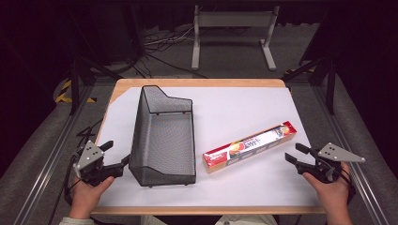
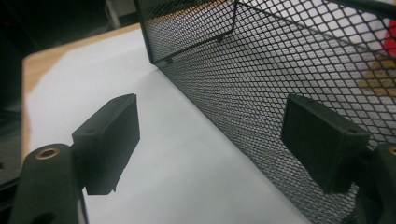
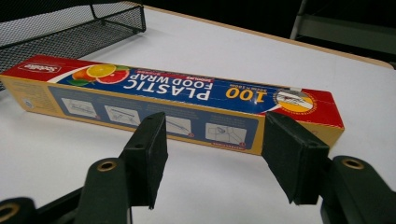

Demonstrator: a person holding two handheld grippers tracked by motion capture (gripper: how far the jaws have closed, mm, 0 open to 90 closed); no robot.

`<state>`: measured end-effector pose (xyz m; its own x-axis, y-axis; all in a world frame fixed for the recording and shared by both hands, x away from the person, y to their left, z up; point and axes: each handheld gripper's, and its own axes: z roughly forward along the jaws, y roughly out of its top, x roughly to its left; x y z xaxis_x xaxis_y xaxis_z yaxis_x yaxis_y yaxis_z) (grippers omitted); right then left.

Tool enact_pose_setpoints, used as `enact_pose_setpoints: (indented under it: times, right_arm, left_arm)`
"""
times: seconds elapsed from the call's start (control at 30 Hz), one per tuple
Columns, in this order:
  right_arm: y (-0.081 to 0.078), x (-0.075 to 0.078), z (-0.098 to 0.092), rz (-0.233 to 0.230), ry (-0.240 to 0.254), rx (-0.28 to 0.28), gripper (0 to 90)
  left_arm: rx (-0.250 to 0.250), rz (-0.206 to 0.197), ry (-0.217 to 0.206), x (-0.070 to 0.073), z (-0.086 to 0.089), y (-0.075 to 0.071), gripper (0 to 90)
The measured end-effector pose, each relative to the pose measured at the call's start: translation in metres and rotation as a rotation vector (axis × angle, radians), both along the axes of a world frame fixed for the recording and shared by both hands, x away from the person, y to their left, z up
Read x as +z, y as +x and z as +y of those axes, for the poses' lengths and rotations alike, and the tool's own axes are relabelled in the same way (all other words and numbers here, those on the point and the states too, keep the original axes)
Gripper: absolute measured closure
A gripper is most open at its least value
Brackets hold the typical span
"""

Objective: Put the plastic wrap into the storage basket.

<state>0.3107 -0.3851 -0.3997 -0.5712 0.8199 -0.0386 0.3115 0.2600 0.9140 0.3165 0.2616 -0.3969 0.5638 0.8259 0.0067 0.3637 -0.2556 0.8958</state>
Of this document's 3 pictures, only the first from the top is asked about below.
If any aluminium frame rail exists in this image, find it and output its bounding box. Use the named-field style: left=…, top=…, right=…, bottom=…
left=312, top=84, right=390, bottom=225
left=12, top=84, right=96, bottom=225

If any black tripod stand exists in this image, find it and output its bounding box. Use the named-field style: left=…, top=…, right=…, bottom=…
left=69, top=54, right=124, bottom=116
left=282, top=55, right=338, bottom=116

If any person's left hand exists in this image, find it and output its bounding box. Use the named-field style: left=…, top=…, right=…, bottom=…
left=68, top=175, right=115, bottom=220

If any white metal stand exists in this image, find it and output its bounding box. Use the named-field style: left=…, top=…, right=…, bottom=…
left=191, top=5, right=281, bottom=71

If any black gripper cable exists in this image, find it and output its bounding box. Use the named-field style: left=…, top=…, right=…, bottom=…
left=338, top=168, right=357, bottom=204
left=63, top=153, right=80, bottom=206

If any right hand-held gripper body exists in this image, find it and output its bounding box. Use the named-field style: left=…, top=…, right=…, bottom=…
left=295, top=142, right=366, bottom=185

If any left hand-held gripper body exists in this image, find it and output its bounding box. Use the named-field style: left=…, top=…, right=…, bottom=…
left=72, top=140, right=125, bottom=188

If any bundle of floor cables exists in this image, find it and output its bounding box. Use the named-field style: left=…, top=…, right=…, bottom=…
left=143, top=25, right=195, bottom=53

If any long red wrap box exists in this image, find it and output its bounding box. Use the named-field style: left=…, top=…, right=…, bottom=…
left=202, top=120, right=298, bottom=174

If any person's right hand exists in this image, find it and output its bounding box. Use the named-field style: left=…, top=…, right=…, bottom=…
left=301, top=161, right=353, bottom=218

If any person's light clothing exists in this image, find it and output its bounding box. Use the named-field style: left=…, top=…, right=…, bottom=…
left=140, top=214, right=280, bottom=225

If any yellow black hazard tape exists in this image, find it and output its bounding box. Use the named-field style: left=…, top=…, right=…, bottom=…
left=54, top=80, right=97, bottom=104

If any black wire mesh basket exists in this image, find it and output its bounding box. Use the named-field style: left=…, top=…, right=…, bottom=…
left=128, top=84, right=197, bottom=188

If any white table mat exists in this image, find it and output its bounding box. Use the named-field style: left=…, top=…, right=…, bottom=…
left=95, top=86, right=320, bottom=208

